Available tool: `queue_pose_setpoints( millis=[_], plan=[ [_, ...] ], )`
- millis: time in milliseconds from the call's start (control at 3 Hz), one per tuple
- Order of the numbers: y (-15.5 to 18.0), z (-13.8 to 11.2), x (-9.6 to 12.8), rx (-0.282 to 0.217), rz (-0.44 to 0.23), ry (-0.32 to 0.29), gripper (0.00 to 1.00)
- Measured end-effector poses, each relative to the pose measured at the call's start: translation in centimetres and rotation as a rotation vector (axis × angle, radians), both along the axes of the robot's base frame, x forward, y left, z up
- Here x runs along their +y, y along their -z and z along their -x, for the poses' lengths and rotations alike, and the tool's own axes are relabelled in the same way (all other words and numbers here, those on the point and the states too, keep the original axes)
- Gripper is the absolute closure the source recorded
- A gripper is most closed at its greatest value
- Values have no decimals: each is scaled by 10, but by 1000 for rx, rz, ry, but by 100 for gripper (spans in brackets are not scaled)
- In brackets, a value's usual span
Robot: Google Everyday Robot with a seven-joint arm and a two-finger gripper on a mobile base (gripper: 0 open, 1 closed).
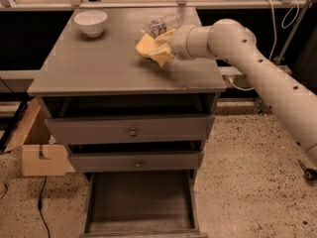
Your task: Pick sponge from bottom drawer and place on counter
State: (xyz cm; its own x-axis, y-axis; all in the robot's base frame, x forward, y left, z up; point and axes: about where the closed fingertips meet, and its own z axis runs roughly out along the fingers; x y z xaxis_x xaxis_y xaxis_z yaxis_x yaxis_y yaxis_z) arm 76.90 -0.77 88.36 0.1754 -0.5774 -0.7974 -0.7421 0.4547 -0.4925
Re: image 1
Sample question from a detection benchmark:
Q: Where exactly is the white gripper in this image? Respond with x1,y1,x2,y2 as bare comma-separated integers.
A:
147,25,212,67

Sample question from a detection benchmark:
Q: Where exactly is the yellow sponge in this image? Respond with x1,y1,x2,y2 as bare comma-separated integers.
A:
136,33,159,59

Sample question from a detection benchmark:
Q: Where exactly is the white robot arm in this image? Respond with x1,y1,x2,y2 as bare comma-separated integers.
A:
145,19,317,164

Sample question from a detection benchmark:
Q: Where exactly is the grey top drawer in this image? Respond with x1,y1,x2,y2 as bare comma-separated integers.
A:
45,115,214,145

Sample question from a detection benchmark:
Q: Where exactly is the grey drawer cabinet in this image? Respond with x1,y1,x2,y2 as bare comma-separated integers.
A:
27,6,228,238

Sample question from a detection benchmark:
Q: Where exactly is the grey middle drawer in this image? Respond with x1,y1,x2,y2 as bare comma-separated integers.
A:
69,151,204,173

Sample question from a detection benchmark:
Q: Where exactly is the grey open bottom drawer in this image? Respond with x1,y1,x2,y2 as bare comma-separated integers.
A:
79,171,208,238

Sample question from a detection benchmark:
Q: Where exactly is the clear plastic bottle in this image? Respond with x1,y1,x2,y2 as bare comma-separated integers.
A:
143,13,182,39

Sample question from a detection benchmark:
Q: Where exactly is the white ceramic bowl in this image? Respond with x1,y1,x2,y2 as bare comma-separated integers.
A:
74,10,108,37

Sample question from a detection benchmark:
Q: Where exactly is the dark side cabinet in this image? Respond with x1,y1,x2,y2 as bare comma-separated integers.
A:
293,31,317,88

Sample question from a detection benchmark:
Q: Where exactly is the cardboard box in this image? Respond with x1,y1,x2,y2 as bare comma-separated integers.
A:
4,99,74,177

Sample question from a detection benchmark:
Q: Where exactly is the black caster wheel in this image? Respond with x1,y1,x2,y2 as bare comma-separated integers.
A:
298,161,317,181

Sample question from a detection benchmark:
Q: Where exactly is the white hanging cable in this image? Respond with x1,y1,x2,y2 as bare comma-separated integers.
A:
227,0,301,92

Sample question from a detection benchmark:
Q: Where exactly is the black floor cable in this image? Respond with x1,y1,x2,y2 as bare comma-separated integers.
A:
37,176,52,238

